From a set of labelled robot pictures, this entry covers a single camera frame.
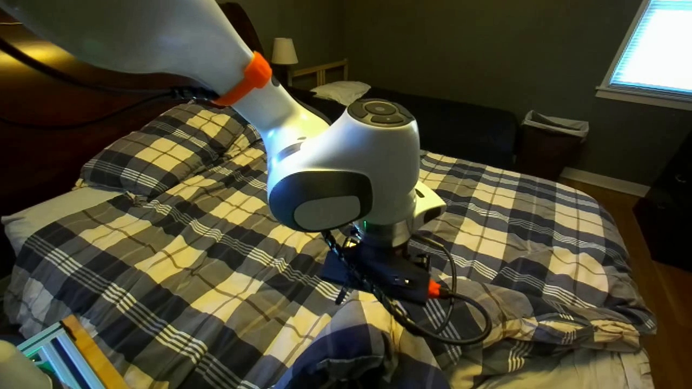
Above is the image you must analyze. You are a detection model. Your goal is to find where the wooden nightstand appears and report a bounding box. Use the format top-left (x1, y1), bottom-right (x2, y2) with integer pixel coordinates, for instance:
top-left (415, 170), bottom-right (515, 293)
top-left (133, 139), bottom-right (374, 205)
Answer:
top-left (288, 59), bottom-right (350, 92)

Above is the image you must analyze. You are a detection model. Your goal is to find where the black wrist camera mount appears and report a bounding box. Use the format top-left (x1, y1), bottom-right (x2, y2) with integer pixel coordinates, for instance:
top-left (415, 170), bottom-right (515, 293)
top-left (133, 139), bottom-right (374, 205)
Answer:
top-left (390, 264), bottom-right (443, 302)

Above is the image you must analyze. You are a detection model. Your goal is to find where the plaid pillow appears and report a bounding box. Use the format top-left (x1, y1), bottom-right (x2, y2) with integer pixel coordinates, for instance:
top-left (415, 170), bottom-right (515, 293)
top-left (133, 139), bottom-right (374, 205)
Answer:
top-left (75, 98), bottom-right (267, 202)

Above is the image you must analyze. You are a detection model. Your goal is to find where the white shade table lamp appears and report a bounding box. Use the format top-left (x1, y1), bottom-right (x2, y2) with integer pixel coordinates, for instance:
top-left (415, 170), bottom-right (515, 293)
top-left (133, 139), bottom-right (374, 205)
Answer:
top-left (269, 34), bottom-right (300, 70)

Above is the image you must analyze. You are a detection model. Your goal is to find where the white pillow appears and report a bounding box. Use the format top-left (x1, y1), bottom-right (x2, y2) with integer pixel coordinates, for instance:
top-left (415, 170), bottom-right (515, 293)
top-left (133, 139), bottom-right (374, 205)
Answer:
top-left (308, 77), bottom-right (374, 107)

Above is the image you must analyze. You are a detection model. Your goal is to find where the dark wooden headboard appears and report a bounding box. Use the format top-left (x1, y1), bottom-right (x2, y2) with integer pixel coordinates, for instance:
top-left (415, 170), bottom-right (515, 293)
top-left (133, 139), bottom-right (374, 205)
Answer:
top-left (0, 13), bottom-right (251, 218)

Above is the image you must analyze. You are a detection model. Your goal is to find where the yellow grey plaid blanket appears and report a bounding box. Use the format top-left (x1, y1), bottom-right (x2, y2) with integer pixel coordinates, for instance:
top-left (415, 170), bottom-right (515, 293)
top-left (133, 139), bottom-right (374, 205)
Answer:
top-left (2, 99), bottom-right (658, 389)

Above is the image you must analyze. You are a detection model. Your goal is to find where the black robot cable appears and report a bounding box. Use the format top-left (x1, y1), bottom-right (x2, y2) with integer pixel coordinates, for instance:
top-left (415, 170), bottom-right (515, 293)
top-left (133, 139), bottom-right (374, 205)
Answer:
top-left (319, 224), bottom-right (494, 347)

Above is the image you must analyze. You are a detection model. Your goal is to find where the bright window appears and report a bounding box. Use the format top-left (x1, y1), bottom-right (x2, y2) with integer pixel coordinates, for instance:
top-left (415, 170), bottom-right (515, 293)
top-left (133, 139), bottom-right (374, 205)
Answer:
top-left (594, 0), bottom-right (692, 112)

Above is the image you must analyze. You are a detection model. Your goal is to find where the grey rounded device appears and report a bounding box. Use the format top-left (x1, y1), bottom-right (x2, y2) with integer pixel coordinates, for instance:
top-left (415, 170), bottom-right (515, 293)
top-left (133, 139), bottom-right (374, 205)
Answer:
top-left (0, 339), bottom-right (51, 389)

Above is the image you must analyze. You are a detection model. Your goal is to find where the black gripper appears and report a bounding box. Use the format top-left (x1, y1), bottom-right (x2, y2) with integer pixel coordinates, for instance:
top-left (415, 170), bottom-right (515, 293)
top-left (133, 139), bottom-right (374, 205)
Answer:
top-left (319, 242), bottom-right (406, 293)

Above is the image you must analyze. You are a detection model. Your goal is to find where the black dresser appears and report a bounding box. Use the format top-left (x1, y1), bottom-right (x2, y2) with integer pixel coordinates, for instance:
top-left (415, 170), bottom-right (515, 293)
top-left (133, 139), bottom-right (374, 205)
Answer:
top-left (631, 128), bottom-right (692, 273)

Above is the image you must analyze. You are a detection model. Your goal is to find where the brown hamper with cloth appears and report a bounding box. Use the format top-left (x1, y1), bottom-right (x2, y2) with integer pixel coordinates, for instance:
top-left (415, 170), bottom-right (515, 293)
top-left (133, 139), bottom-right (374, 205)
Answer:
top-left (516, 106), bottom-right (592, 182)

